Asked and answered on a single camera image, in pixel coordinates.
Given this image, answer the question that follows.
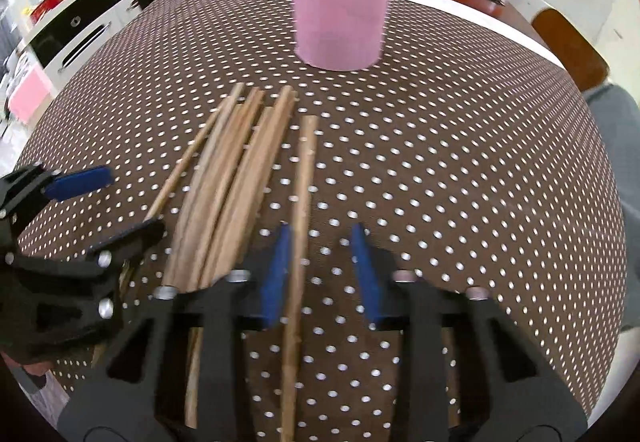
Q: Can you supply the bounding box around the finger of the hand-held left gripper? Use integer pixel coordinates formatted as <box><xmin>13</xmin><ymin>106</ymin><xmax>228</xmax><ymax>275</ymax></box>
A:
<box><xmin>0</xmin><ymin>164</ymin><xmax>114</xmax><ymax>224</ymax></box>
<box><xmin>0</xmin><ymin>218</ymin><xmax>166</xmax><ymax>365</ymax></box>

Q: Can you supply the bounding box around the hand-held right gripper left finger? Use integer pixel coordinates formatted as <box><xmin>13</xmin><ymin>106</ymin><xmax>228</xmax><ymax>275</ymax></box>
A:
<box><xmin>57</xmin><ymin>223</ymin><xmax>294</xmax><ymax>442</ymax></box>

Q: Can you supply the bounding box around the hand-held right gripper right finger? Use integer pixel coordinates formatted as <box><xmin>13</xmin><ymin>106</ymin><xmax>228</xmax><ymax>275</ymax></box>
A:
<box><xmin>350</xmin><ymin>223</ymin><xmax>589</xmax><ymax>442</ymax></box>

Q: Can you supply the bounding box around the light wooden chopstick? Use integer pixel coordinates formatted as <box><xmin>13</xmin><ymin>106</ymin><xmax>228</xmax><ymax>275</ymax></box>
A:
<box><xmin>279</xmin><ymin>114</ymin><xmax>320</xmax><ymax>442</ymax></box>

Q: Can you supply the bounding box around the pile of wooden chopsticks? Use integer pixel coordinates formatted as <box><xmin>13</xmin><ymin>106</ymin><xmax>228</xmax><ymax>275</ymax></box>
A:
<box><xmin>144</xmin><ymin>82</ymin><xmax>299</xmax><ymax>430</ymax></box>

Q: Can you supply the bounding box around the pink cylindrical holder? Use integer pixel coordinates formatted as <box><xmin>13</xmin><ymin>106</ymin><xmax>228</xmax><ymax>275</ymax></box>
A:
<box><xmin>289</xmin><ymin>0</ymin><xmax>401</xmax><ymax>72</ymax></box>

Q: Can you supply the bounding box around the pink cloth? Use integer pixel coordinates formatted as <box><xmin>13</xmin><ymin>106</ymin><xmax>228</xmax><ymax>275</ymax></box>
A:
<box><xmin>6</xmin><ymin>68</ymin><xmax>52</xmax><ymax>125</ymax></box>

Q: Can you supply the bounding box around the white cabinet with black top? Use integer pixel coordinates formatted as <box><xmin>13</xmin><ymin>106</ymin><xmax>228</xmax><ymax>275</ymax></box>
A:
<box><xmin>17</xmin><ymin>0</ymin><xmax>176</xmax><ymax>75</ymax></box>

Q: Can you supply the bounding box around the grey cloth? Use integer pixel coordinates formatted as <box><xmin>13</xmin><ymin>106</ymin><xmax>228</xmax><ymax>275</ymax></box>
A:
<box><xmin>584</xmin><ymin>83</ymin><xmax>640</xmax><ymax>333</ymax></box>

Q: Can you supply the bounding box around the brown wooden chair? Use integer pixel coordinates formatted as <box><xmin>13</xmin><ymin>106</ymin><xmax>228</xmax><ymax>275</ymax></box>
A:
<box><xmin>531</xmin><ymin>8</ymin><xmax>610</xmax><ymax>92</ymax></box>

